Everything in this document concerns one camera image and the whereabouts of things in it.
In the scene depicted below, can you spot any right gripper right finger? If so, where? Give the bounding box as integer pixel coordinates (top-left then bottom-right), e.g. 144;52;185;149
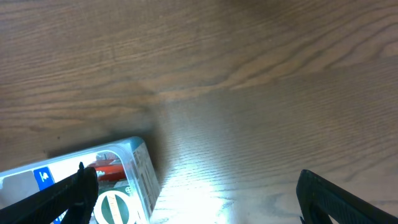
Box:
296;169;397;224

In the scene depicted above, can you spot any long blue white box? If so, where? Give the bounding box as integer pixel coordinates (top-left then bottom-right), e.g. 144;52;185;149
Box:
0;146;156;224

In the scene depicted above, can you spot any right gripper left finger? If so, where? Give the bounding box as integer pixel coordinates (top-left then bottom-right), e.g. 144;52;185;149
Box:
1;163;99;224

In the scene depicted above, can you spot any clear plastic container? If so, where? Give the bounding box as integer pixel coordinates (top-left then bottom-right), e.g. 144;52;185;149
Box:
0;136;162;224

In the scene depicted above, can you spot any red medicine box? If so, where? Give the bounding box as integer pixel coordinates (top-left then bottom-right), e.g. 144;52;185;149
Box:
88;159;126;182

